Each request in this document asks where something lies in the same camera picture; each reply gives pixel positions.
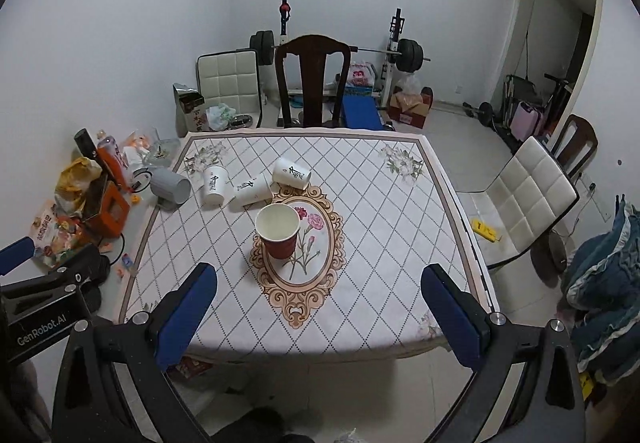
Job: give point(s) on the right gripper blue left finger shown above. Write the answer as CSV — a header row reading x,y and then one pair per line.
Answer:
x,y
176,319

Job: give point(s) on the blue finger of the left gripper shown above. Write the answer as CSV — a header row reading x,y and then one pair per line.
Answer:
x,y
16,254

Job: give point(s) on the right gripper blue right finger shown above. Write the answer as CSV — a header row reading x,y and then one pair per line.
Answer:
x,y
460,317

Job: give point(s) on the white paper cup left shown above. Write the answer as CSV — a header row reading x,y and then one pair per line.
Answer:
x,y
215,186

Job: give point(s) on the white paper cup middle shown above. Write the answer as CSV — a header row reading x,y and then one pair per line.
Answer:
x,y
255,189

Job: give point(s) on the colourful snack bag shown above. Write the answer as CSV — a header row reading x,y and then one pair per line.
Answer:
x,y
56,235

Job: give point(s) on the blue red small bottle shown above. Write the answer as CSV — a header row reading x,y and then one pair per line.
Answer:
x,y
127,261

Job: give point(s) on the black round lid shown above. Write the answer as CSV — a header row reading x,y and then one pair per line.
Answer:
x,y
99,268

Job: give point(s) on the yellow plastic bag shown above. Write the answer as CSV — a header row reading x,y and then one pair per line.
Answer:
x,y
71,191

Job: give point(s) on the yellow object on chair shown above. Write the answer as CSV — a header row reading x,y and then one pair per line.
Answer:
x,y
485,231

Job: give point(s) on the orange gift box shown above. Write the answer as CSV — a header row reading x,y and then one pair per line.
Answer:
x,y
106,209

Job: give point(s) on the grey ribbed mug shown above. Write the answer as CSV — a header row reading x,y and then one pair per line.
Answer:
x,y
170,186

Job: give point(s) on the white padded chair right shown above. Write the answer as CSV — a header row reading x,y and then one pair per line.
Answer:
x,y
527,198

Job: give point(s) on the white padded chair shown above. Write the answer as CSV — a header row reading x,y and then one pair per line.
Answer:
x,y
527,198
231,78

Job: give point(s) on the blue denim clothes pile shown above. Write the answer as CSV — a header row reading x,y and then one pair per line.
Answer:
x,y
601,287

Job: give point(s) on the orange white snack package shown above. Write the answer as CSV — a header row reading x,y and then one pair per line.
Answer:
x,y
111,155

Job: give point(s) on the floral diamond pattern tablecloth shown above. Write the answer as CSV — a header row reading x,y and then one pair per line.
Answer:
x,y
378,209

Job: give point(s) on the silver black carton box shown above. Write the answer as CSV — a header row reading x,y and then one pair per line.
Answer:
x,y
190,110

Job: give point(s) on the pink suitcase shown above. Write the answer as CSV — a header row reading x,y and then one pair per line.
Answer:
x,y
526,121

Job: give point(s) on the small dumbbell on floor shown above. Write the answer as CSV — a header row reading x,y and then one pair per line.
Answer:
x,y
483,113

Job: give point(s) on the dark wooden chair by door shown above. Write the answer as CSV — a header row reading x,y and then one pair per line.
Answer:
x,y
576,145

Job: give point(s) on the cardboard box on floor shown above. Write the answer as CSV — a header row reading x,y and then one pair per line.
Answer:
x,y
410,109

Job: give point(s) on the blue weight bench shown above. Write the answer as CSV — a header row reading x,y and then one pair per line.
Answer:
x,y
360,112

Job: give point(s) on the white padded chair back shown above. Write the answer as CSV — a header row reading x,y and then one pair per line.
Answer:
x,y
231,78

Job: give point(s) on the red white plastic bag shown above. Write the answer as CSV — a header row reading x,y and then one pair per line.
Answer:
x,y
361,74

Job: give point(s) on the barbell with black plates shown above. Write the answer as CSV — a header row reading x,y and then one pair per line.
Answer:
x,y
408,56

